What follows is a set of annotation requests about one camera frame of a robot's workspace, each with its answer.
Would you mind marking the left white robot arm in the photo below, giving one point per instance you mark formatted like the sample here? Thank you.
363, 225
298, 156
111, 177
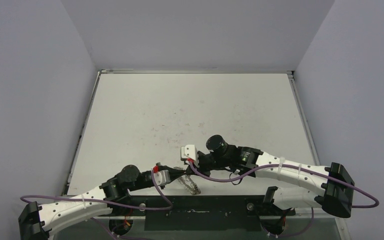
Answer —
40, 221

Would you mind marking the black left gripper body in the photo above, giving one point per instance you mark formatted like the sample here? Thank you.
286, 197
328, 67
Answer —
145, 182

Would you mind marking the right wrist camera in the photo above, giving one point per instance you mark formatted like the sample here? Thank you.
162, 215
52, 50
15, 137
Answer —
189, 154

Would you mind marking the metal disc with keyrings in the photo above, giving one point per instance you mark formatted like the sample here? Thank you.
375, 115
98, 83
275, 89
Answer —
190, 186

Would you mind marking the aluminium frame rail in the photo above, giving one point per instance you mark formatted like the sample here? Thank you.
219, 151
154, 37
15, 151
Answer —
329, 204

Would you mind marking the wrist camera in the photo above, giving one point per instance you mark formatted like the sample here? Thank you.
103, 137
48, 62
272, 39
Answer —
189, 154
160, 176

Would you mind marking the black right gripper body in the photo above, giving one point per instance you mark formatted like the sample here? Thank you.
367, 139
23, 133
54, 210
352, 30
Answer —
199, 160

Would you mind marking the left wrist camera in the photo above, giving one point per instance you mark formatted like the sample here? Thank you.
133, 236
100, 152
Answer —
160, 176

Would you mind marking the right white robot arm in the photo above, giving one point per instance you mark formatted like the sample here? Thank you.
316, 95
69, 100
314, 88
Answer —
329, 188

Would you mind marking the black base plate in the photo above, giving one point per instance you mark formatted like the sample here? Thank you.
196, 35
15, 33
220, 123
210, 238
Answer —
206, 213

